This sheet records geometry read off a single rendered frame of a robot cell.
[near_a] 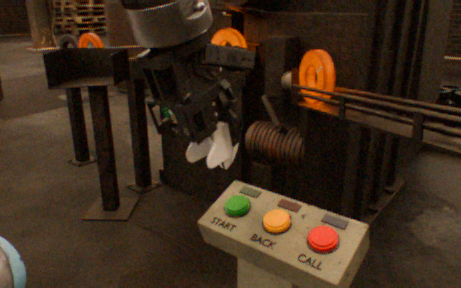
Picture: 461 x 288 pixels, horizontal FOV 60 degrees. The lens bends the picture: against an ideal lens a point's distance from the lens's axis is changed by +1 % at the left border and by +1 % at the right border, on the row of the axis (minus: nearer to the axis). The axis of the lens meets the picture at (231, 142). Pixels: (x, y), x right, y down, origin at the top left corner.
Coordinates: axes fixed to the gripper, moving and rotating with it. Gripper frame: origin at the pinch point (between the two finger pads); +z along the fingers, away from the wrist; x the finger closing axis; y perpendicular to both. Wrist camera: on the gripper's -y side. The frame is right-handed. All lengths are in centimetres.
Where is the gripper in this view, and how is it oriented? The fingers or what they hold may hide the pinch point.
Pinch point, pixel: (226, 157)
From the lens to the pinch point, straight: 57.8
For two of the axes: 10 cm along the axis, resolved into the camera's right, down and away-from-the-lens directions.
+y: -5.6, 5.8, -5.9
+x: 8.0, 1.9, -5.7
